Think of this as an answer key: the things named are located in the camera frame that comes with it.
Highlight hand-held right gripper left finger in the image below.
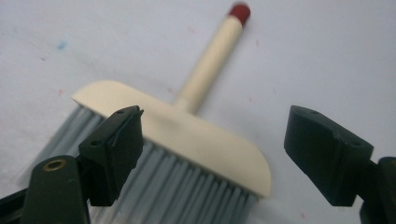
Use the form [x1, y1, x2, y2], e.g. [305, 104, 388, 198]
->
[78, 105, 145, 207]

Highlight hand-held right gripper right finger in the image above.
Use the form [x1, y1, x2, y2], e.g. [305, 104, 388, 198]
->
[283, 105, 375, 207]

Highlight cream hand brush grey bristles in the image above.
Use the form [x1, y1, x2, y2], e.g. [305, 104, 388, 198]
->
[18, 2, 273, 224]

